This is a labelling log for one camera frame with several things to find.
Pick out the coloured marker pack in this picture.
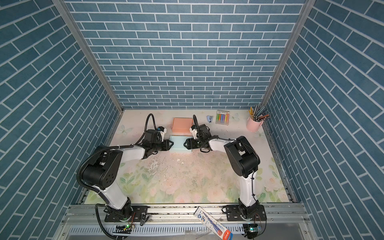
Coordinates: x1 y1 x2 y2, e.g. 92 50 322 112
216 110 230 126

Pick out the aluminium mounting rail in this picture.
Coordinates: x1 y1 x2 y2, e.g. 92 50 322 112
54 203 317 240

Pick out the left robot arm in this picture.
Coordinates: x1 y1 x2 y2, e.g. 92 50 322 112
76 114 174 222

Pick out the light blue cardboard box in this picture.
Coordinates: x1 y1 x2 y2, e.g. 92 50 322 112
170 136 192 153

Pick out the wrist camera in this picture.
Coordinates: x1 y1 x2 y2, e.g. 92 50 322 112
190 125 199 140
157 126 167 142

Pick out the pink cardboard box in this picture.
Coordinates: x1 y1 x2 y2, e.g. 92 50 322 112
172 118 193 135

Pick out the toothpaste tube box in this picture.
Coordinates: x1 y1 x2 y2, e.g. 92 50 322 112
194 207 233 240

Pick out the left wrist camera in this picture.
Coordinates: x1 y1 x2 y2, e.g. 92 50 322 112
157 126 167 142

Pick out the pink pencil cup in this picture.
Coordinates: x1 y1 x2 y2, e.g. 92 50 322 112
246 117 264 133

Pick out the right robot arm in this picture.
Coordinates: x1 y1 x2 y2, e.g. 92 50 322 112
184 115 261 220

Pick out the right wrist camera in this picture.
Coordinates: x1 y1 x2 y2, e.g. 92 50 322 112
190 125 199 140

